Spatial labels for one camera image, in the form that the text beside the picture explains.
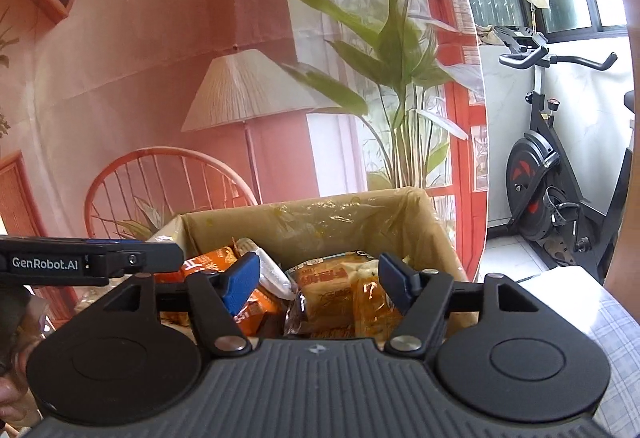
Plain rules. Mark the printed wall backdrop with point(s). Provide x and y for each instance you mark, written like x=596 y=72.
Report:
x=150 y=68

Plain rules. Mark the white snack packet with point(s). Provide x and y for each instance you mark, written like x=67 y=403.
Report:
x=267 y=270

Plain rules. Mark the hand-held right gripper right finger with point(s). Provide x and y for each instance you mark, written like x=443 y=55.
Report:
x=395 y=280

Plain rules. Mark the brown wooden board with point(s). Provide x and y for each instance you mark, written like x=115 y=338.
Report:
x=627 y=168

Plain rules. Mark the black exercise bike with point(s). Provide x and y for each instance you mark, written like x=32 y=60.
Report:
x=545 y=178

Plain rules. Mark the beige cloth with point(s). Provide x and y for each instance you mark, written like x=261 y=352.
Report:
x=487 y=35

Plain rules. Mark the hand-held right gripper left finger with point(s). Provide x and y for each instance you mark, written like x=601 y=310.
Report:
x=240 y=283

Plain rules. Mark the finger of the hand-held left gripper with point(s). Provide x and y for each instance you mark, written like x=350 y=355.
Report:
x=150 y=255

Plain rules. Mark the brown cardboard box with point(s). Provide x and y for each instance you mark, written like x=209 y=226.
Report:
x=320 y=218

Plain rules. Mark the yellow bread packet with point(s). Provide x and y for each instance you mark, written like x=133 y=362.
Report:
x=325 y=290

